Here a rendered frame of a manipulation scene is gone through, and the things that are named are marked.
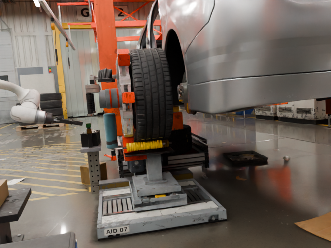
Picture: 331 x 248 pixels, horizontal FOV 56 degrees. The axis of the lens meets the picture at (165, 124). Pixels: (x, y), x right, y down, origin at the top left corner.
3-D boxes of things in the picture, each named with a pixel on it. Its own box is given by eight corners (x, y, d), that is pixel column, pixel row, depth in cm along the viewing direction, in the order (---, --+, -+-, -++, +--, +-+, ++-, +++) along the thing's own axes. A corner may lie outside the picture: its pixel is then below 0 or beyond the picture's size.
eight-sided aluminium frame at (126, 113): (135, 139, 200) (128, 53, 194) (125, 140, 198) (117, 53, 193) (129, 130, 253) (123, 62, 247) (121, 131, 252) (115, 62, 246)
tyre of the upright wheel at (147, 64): (160, 27, 218) (153, 88, 273) (126, 28, 214) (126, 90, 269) (179, 102, 183) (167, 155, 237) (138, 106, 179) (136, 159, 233)
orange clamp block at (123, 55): (130, 66, 204) (129, 53, 198) (117, 66, 202) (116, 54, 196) (128, 60, 209) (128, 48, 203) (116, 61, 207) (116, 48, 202)
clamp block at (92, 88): (100, 91, 200) (99, 83, 200) (85, 92, 199) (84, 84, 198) (100, 91, 205) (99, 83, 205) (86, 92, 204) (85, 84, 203)
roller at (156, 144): (166, 148, 216) (165, 139, 216) (123, 152, 211) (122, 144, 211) (164, 146, 222) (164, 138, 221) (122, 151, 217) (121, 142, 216)
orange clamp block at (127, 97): (134, 102, 198) (135, 103, 189) (121, 103, 196) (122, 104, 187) (133, 91, 197) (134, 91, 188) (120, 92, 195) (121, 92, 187)
